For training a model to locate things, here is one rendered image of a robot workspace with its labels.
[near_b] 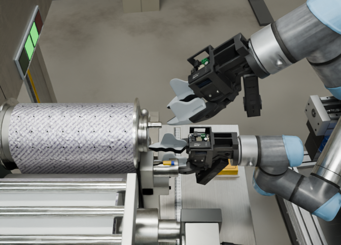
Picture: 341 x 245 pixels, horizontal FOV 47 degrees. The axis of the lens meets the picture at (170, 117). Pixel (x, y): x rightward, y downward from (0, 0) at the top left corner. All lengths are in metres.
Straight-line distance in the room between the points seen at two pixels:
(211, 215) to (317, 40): 0.31
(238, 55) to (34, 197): 0.38
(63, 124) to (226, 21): 2.64
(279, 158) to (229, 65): 0.35
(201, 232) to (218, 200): 0.65
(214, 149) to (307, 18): 0.41
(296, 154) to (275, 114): 1.65
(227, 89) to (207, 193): 0.51
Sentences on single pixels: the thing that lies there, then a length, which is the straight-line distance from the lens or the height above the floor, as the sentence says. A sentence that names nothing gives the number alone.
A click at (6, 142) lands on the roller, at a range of 0.81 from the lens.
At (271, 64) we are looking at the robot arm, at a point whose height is 1.46.
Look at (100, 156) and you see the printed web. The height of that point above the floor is 1.26.
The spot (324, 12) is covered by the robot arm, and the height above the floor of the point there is 1.55.
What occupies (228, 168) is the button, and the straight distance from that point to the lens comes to 1.15.
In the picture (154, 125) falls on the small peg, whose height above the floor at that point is 1.27.
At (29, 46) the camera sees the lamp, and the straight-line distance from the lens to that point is 1.17.
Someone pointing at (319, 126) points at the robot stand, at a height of 0.74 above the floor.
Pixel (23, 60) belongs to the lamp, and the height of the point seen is 1.19.
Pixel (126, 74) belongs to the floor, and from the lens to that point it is 2.79.
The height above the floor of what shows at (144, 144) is 1.26.
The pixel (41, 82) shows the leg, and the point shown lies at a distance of 1.85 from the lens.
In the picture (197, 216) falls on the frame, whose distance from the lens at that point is 0.49.
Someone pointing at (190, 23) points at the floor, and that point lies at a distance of 3.25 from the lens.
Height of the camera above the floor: 1.87
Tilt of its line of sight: 49 degrees down
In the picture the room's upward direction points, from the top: straight up
